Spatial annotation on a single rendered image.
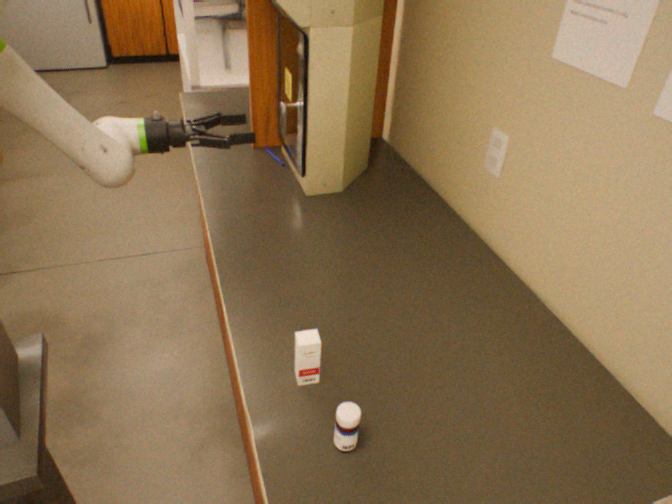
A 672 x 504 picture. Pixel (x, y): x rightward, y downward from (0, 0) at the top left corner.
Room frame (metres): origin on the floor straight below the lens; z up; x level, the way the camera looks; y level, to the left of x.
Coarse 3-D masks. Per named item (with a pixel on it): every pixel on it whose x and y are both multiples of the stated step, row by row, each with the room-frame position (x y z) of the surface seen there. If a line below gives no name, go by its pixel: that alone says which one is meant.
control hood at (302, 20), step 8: (280, 0) 1.24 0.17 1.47; (288, 0) 1.25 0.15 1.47; (296, 0) 1.26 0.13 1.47; (304, 0) 1.26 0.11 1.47; (288, 8) 1.25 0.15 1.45; (296, 8) 1.26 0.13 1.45; (304, 8) 1.26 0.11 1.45; (288, 16) 1.33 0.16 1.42; (296, 16) 1.26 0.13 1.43; (304, 16) 1.26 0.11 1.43; (304, 24) 1.26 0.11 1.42
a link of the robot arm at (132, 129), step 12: (96, 120) 1.14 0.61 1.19; (108, 120) 1.13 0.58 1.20; (120, 120) 1.15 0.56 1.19; (132, 120) 1.16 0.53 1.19; (108, 132) 1.08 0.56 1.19; (120, 132) 1.10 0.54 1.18; (132, 132) 1.13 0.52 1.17; (144, 132) 1.14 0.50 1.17; (132, 144) 1.11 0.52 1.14; (144, 144) 1.13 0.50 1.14
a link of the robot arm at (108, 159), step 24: (0, 72) 0.90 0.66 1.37; (24, 72) 0.94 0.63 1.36; (0, 96) 0.90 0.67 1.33; (24, 96) 0.92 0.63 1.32; (48, 96) 0.96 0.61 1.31; (24, 120) 0.93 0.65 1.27; (48, 120) 0.94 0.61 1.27; (72, 120) 0.97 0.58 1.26; (72, 144) 0.95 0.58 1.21; (96, 144) 0.98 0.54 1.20; (120, 144) 1.04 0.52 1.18; (96, 168) 0.97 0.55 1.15; (120, 168) 0.99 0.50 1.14
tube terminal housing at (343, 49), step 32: (320, 0) 1.28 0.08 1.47; (352, 0) 1.31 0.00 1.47; (320, 32) 1.28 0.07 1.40; (352, 32) 1.31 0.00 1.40; (320, 64) 1.28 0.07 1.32; (352, 64) 1.32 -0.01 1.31; (320, 96) 1.28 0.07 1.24; (352, 96) 1.33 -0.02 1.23; (320, 128) 1.28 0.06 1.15; (352, 128) 1.35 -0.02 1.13; (288, 160) 1.48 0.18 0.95; (320, 160) 1.28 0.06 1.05; (352, 160) 1.37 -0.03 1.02; (320, 192) 1.28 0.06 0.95
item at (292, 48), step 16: (288, 32) 1.43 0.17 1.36; (288, 48) 1.43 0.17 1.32; (304, 48) 1.27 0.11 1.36; (288, 64) 1.43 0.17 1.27; (304, 64) 1.27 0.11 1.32; (304, 80) 1.27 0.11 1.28; (304, 96) 1.27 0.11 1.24; (288, 112) 1.43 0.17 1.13; (304, 112) 1.27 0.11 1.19; (288, 128) 1.43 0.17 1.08; (304, 128) 1.27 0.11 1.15; (288, 144) 1.43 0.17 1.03; (304, 144) 1.27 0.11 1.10; (304, 160) 1.27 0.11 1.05
